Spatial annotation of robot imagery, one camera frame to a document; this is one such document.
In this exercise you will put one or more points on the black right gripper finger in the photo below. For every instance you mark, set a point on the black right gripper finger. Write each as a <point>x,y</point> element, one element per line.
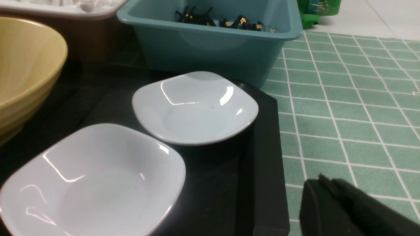
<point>334,207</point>

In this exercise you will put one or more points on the white square dish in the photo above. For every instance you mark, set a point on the white square dish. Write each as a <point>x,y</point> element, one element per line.
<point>194,109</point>
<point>102,180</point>

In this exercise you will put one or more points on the yellow noodle bowl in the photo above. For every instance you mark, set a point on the yellow noodle bowl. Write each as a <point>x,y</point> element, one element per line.
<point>32,56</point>

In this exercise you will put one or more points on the black serving tray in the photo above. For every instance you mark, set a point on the black serving tray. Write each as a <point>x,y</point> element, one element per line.
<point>232,188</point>

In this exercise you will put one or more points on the green checkered table mat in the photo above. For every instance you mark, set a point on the green checkered table mat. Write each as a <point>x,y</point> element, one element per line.
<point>348,107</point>

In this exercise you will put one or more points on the teal plastic bin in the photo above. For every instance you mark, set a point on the teal plastic bin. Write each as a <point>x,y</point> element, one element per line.
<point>170,46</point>

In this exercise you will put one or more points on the green backdrop cloth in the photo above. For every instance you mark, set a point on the green backdrop cloth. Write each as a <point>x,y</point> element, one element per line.
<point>309,20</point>

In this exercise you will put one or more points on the black chopsticks in bin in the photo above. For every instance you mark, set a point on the black chopsticks in bin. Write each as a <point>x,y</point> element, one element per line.
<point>189,16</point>

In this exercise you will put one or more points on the white spoon bin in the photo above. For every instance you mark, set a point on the white spoon bin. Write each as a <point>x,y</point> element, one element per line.
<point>62,9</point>

